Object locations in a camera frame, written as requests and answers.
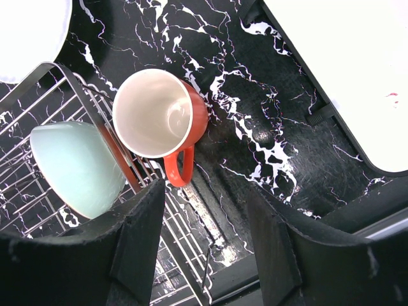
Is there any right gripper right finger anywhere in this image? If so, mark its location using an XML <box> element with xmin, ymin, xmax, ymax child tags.
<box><xmin>247</xmin><ymin>185</ymin><xmax>407</xmax><ymax>305</ymax></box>

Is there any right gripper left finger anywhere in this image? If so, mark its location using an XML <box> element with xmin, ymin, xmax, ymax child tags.
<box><xmin>1</xmin><ymin>179</ymin><xmax>165</xmax><ymax>305</ymax></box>

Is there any pale green ceramic bowl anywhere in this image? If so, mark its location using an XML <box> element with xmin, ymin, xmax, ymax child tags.
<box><xmin>29</xmin><ymin>121</ymin><xmax>126</xmax><ymax>219</ymax></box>

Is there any orange ceramic mug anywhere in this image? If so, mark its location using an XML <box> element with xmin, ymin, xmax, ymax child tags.
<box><xmin>112</xmin><ymin>69</ymin><xmax>208</xmax><ymax>187</ymax></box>

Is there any white dry erase board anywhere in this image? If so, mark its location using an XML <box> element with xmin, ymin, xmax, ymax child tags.
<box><xmin>238</xmin><ymin>0</ymin><xmax>408</xmax><ymax>177</ymax></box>

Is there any white paper plate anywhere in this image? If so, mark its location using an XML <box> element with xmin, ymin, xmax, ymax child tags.
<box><xmin>1</xmin><ymin>1</ymin><xmax>73</xmax><ymax>84</ymax></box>

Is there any steel wire dish rack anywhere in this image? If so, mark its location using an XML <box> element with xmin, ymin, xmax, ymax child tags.
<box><xmin>0</xmin><ymin>62</ymin><xmax>214</xmax><ymax>306</ymax></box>

